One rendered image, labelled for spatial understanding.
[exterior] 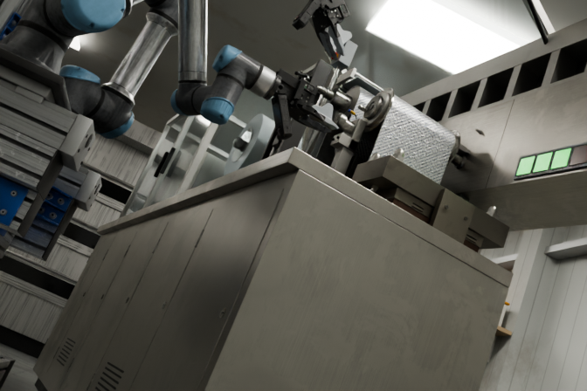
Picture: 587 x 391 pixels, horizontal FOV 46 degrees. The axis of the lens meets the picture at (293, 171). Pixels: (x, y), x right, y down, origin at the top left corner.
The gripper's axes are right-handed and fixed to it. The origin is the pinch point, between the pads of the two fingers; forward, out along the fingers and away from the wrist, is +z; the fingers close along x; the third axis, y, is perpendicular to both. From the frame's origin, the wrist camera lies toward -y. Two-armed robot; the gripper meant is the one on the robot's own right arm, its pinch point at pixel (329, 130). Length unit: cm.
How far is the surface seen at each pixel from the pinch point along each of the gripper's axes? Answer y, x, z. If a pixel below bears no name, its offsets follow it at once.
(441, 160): 9.9, -0.2, 35.4
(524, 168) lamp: 8, -24, 45
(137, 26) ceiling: 184, 434, -43
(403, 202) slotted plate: -14.6, -18.9, 18.1
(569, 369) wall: 31, 211, 316
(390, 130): 9.5, -0.2, 16.9
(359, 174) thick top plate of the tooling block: -9.5, -7.4, 9.5
